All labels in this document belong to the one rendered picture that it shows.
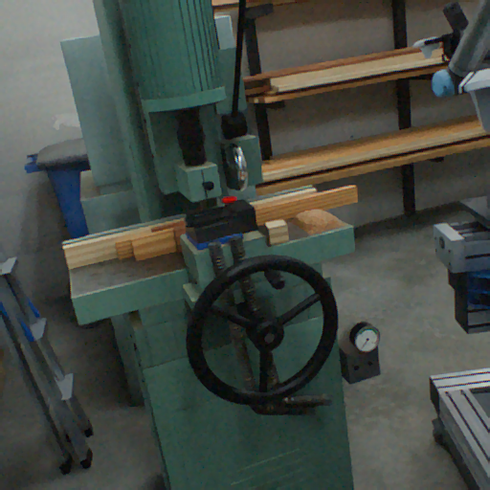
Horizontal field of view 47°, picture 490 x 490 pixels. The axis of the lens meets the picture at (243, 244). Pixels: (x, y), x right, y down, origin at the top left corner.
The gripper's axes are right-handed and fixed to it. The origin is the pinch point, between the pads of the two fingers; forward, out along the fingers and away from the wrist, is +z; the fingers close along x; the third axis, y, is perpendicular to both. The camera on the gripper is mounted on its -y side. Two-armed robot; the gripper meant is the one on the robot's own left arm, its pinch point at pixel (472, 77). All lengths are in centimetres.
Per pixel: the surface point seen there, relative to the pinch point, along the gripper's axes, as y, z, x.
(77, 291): 24, 31, 73
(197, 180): 9, 1, 75
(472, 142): 40, -235, 225
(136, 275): 24, 19, 72
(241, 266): 22, 7, 47
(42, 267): 57, 24, 326
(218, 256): 21, 8, 55
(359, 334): 48, -22, 59
